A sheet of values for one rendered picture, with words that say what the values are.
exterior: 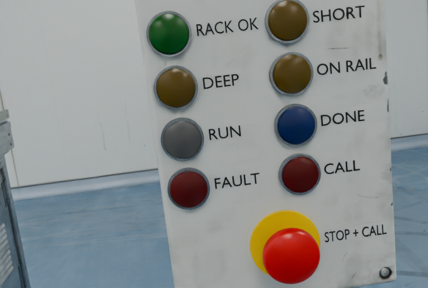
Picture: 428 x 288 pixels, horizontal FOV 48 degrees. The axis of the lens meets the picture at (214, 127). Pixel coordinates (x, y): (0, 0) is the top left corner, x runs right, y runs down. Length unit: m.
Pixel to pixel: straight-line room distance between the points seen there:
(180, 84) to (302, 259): 0.14
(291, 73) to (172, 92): 0.08
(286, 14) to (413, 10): 4.08
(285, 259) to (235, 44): 0.15
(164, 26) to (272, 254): 0.17
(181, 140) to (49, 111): 3.77
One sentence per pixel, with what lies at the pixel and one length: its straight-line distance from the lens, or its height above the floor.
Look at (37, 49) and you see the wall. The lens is 4.06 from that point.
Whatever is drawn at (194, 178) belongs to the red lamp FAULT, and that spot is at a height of 1.03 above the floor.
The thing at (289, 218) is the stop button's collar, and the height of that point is 0.99.
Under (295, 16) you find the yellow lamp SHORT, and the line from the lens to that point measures 0.33.
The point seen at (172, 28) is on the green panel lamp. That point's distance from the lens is 0.32.
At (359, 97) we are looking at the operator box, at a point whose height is 1.07.
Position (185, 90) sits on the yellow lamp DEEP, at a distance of 0.32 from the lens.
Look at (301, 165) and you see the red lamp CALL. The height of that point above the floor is 1.03.
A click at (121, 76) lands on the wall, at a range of 3.95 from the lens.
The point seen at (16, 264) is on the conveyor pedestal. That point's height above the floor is 0.38.
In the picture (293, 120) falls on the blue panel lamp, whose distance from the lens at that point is 0.33.
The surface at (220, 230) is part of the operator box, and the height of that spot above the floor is 0.99.
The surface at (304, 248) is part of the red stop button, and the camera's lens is 0.34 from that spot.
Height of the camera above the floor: 1.12
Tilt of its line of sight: 11 degrees down
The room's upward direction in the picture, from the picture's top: 7 degrees counter-clockwise
